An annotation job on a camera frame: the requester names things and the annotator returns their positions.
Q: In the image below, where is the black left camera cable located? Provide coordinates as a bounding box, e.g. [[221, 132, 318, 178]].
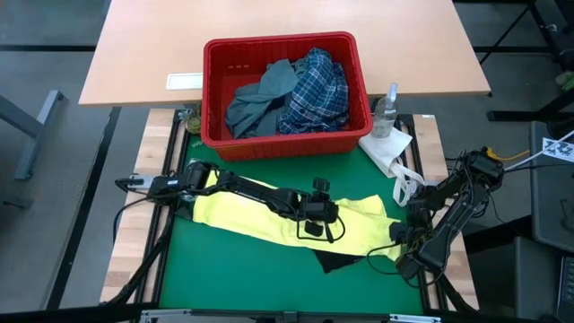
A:
[[295, 214, 347, 245]]

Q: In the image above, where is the silver metal bar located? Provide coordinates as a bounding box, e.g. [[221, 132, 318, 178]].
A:
[[138, 307, 443, 323]]

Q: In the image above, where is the black aluminium table frame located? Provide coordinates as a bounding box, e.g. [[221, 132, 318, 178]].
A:
[[134, 107, 452, 315]]

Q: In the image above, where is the white tote bag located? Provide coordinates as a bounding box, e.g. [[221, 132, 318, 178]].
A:
[[358, 127, 426, 208]]

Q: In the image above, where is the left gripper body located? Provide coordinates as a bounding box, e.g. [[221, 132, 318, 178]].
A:
[[293, 190, 340, 224]]

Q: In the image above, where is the yellow cable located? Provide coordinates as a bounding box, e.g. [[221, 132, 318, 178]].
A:
[[486, 147, 531, 163]]

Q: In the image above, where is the grey desk leg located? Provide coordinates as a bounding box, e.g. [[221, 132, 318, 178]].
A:
[[0, 89, 65, 181]]

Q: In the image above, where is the beige wooden desk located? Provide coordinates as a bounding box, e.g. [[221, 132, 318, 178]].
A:
[[79, 0, 492, 108]]

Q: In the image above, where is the dark grey cabinet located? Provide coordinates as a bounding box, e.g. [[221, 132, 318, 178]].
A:
[[465, 236, 561, 320]]

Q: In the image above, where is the black garment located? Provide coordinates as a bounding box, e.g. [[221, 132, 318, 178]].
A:
[[312, 249, 366, 275]]

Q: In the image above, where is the black diagonal frame strut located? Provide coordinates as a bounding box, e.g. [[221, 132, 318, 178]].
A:
[[430, 273, 477, 313], [103, 214, 174, 307]]

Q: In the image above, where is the clear spray bottle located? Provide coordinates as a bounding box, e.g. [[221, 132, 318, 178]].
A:
[[370, 82, 400, 139]]

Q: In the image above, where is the red plastic laundry bin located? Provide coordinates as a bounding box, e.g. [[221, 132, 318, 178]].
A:
[[200, 30, 374, 162]]

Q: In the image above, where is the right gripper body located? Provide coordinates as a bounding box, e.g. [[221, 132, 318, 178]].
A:
[[396, 249, 431, 275]]

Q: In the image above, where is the blue plaid shirt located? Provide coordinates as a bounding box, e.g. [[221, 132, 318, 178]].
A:
[[277, 46, 351, 135]]

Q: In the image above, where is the grey garment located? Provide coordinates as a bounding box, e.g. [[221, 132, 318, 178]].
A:
[[224, 57, 300, 139]]

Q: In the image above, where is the black monitor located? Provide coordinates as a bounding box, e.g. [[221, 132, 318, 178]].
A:
[[531, 152, 574, 253]]

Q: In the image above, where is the white rectangular desk plate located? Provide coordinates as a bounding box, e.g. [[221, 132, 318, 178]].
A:
[[166, 72, 204, 92]]

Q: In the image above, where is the small potted succulent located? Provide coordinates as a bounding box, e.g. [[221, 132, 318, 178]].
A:
[[178, 107, 203, 135]]

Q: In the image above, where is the black right camera cable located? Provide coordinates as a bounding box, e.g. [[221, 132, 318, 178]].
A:
[[366, 243, 407, 277]]

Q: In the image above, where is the black keyboard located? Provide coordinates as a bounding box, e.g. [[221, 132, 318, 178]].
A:
[[557, 255, 574, 322]]

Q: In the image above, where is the black camera cable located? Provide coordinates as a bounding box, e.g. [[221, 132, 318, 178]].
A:
[[366, 243, 407, 277], [295, 214, 347, 245]]

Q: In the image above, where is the white cable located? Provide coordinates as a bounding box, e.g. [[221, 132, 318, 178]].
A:
[[500, 129, 574, 174]]

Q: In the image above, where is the yellow T-shirt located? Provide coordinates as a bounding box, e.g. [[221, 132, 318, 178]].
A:
[[191, 169, 404, 263]]

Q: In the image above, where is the black desk leg frame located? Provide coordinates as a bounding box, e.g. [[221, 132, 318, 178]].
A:
[[474, 0, 574, 123]]

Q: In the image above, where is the printed paper sheet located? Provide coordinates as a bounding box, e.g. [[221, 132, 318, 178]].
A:
[[542, 137, 574, 163]]

